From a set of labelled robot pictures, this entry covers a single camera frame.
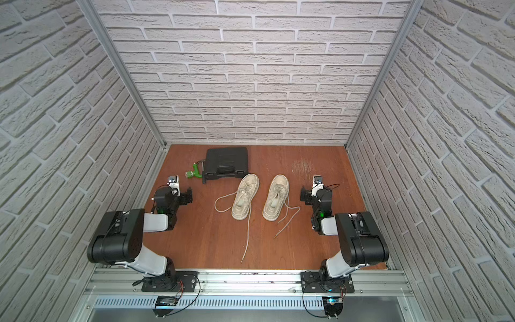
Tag right controller board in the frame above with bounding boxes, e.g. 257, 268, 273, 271
322, 297, 344, 319

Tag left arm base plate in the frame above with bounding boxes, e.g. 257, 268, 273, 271
142, 271, 198, 292

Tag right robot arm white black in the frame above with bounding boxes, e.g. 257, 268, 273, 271
300, 184, 390, 281

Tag green handled tool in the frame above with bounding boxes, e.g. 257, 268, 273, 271
185, 160, 205, 179

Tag right corner aluminium post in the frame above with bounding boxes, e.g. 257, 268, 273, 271
345, 0, 424, 150

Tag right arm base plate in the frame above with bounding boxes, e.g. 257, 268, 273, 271
300, 270, 355, 294

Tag left corner aluminium post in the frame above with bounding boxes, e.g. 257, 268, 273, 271
77, 0, 166, 149

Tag aluminium front rail frame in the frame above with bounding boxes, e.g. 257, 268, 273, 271
71, 268, 424, 321

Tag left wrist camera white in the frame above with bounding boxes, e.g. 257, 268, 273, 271
168, 175, 180, 193

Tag controller board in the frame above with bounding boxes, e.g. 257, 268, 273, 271
322, 297, 344, 319
153, 297, 179, 318

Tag black plastic tool case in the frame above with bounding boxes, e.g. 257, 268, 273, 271
202, 147, 249, 184

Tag left controller board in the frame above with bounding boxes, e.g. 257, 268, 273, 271
153, 297, 179, 318

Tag corner aluminium post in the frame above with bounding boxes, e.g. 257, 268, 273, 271
345, 0, 424, 150
77, 0, 166, 149

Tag beige sneaker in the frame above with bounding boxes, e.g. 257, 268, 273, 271
262, 174, 300, 237
214, 174, 260, 264

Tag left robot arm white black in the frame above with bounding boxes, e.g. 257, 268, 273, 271
87, 186, 193, 292

